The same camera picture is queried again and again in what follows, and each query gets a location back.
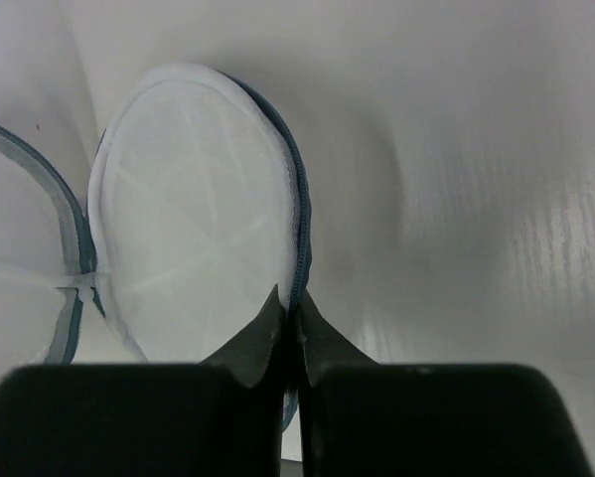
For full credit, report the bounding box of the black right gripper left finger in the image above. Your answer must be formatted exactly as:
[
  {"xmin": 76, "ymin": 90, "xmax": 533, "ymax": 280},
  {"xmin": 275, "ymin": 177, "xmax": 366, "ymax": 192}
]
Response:
[{"xmin": 0, "ymin": 293, "xmax": 285, "ymax": 476}]

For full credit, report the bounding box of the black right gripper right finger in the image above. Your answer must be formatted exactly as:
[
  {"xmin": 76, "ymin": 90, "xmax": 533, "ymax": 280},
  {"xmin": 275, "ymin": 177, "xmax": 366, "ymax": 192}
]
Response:
[{"xmin": 294, "ymin": 297, "xmax": 592, "ymax": 476}]

